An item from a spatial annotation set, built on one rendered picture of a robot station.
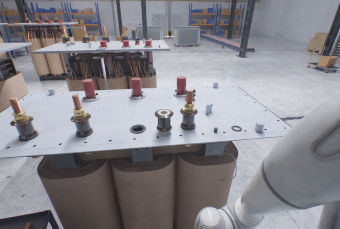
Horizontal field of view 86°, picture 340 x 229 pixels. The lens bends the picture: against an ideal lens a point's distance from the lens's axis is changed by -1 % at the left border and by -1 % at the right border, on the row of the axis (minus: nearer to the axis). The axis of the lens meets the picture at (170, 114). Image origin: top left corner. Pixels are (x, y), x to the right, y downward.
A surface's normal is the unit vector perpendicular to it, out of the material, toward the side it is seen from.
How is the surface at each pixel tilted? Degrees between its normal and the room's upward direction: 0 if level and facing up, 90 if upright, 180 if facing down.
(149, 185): 90
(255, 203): 103
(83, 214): 90
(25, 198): 0
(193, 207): 90
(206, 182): 90
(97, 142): 0
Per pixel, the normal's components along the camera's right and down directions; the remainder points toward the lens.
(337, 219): -0.97, 0.14
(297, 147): -0.97, -0.14
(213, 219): 0.03, -0.79
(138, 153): 0.13, 0.47
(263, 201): -0.81, 0.46
